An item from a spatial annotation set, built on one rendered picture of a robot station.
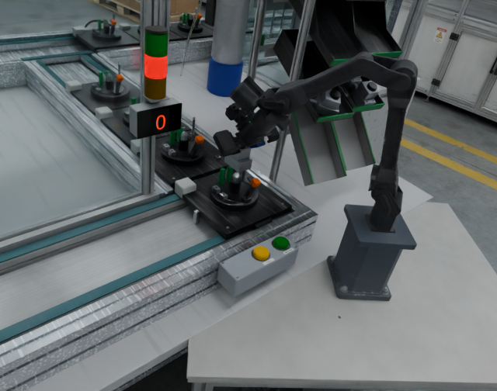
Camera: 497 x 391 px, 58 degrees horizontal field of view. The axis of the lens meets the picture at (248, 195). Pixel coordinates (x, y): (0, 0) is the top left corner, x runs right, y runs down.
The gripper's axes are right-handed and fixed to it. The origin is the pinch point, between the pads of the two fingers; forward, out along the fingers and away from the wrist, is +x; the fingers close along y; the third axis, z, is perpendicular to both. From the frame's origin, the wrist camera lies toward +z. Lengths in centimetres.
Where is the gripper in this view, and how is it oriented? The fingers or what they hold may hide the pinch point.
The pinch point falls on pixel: (238, 145)
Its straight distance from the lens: 119.5
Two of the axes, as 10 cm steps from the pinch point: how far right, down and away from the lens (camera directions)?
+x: -4.9, 3.5, 8.0
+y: -7.5, 2.9, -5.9
